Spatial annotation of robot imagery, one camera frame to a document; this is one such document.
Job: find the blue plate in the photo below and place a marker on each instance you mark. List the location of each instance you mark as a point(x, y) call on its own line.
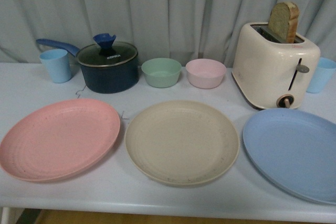
point(295, 150)

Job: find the light blue cup right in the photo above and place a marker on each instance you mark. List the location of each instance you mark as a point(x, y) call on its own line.
point(323, 73)

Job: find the green bowl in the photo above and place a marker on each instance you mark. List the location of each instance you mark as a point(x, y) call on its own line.
point(161, 72)

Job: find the grey curtain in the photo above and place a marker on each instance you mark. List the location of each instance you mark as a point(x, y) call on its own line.
point(178, 29)

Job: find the light blue cup left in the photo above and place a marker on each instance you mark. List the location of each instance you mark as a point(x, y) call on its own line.
point(56, 62)

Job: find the beige plate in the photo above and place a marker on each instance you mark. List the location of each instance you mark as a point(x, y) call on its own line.
point(182, 143)

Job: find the pink bowl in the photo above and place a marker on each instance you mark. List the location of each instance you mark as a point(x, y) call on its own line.
point(205, 73)

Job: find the cream toaster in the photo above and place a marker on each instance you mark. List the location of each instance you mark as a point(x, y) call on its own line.
point(271, 74)

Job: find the bread slice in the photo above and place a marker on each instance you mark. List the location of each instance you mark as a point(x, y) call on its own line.
point(283, 21)

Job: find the dark blue saucepan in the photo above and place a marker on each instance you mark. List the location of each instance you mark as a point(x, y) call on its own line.
point(102, 79)

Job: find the pink plate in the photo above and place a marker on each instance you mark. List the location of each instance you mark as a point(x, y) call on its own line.
point(60, 140)

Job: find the light blue cup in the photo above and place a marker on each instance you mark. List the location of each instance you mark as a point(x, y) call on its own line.
point(56, 62)
point(323, 73)

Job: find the glass pot lid blue knob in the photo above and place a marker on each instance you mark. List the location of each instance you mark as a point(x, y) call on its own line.
point(106, 52)

